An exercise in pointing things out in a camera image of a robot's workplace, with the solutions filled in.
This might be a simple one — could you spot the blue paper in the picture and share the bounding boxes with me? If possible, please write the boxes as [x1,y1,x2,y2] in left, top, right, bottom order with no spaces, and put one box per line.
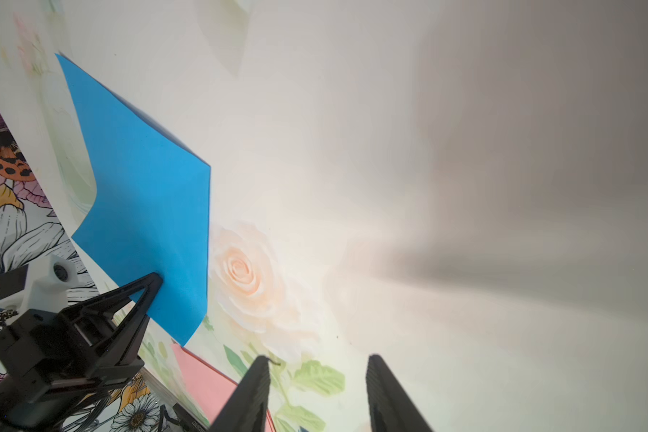
[58,56,212,345]

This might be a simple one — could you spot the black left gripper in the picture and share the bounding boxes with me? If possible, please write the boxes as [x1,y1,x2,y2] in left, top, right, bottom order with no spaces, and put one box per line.
[0,256,163,431]

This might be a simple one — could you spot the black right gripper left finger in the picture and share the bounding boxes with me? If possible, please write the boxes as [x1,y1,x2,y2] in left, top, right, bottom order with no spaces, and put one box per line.
[209,356,271,432]

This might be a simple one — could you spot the pink paper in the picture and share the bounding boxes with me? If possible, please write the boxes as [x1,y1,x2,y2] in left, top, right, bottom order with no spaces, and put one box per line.
[173,344,275,431]

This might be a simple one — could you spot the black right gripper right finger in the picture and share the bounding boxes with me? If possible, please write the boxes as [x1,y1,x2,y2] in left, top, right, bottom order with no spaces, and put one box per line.
[365,354,432,432]

